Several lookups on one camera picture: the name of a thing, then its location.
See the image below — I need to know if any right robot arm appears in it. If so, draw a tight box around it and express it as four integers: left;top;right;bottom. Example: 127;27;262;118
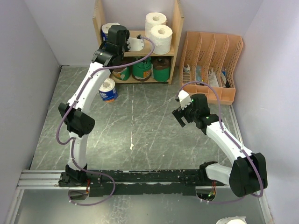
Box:
172;90;268;198

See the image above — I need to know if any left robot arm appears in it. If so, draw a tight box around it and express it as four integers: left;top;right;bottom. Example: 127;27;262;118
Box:
58;25;130;186

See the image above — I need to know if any green brown roll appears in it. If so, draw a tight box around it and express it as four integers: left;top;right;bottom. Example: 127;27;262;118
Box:
151;56;171;83
132;57;152;82
112;67;130;81

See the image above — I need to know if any white toilet roll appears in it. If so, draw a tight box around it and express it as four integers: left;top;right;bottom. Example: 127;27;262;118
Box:
145;12;167;38
150;25;173;55

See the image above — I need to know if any black mounting base plate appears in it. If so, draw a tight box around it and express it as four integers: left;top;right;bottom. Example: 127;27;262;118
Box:
58;169;214;197

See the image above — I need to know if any white roll bottom edge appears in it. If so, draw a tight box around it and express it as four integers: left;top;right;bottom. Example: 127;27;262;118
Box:
216;216;247;224

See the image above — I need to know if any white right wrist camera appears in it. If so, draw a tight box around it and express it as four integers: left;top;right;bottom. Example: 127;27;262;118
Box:
178;90;192;110

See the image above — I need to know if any orange plastic file organizer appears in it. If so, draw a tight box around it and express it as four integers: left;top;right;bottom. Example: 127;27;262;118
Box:
179;31;243;105

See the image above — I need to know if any blue roll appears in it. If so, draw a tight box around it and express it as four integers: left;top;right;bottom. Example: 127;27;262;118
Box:
100;22;120;41
99;78;118;102

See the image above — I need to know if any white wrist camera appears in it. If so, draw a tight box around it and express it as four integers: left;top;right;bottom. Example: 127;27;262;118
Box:
127;37;144;52
178;90;192;110

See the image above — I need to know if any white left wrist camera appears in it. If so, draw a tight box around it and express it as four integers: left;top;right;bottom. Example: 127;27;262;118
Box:
127;37;144;52

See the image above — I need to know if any wooden two-tier shelf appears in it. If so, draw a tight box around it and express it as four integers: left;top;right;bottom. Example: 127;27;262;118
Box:
93;0;185;84

